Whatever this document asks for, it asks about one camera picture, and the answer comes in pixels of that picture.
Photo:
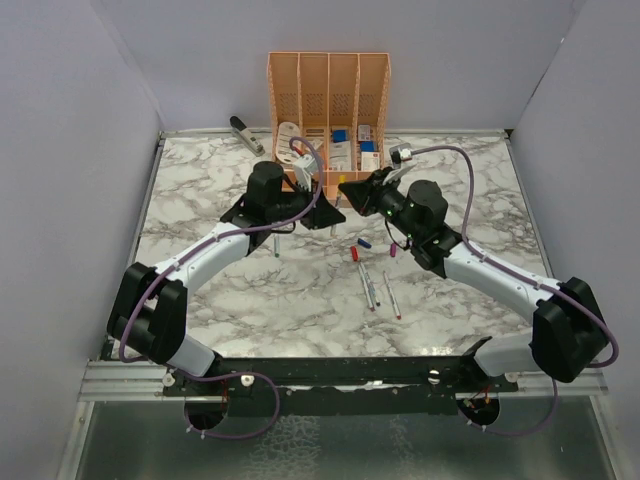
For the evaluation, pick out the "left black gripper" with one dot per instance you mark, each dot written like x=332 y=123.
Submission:
x=322 y=213

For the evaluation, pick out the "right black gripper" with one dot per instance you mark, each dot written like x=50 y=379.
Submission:
x=364 y=195

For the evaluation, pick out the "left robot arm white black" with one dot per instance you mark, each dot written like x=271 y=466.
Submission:
x=149 y=313

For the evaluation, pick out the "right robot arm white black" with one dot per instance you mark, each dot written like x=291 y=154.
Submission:
x=565 y=337

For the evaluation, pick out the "blue pen cap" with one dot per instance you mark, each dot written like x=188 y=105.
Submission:
x=364 y=243

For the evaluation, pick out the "white pen purple tip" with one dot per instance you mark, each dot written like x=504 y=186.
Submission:
x=371 y=286

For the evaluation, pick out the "white pen blue tip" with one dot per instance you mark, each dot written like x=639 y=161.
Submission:
x=365 y=283

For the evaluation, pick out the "white pen red tip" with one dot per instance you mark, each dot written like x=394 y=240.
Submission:
x=392 y=297

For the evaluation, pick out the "white red box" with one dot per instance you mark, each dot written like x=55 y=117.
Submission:
x=370 y=161

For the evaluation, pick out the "white label packet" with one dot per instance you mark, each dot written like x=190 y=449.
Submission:
x=340 y=156

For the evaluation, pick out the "small pink white box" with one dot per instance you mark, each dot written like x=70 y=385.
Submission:
x=365 y=133

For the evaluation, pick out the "blue box in organizer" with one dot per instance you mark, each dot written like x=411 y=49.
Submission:
x=339 y=135

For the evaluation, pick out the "orange desk organizer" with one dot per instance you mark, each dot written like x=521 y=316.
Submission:
x=321 y=92

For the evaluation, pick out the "white oval card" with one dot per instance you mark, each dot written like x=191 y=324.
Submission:
x=285 y=151

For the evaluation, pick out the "black grey stapler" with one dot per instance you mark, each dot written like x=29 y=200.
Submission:
x=246 y=136

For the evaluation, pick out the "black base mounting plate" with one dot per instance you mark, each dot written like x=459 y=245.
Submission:
x=336 y=386

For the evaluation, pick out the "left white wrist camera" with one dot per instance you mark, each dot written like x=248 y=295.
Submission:
x=305 y=168

